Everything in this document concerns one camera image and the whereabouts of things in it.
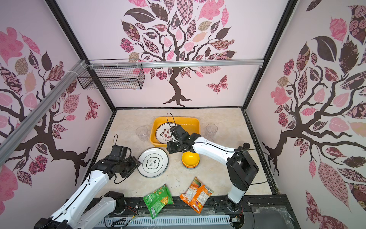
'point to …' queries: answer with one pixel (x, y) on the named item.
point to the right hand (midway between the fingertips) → (169, 146)
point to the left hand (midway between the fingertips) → (139, 167)
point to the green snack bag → (157, 200)
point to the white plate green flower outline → (154, 162)
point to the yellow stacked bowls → (190, 160)
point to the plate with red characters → (163, 132)
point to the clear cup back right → (211, 130)
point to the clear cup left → (142, 132)
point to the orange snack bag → (197, 195)
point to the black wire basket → (113, 74)
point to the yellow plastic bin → (190, 125)
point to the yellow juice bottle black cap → (246, 145)
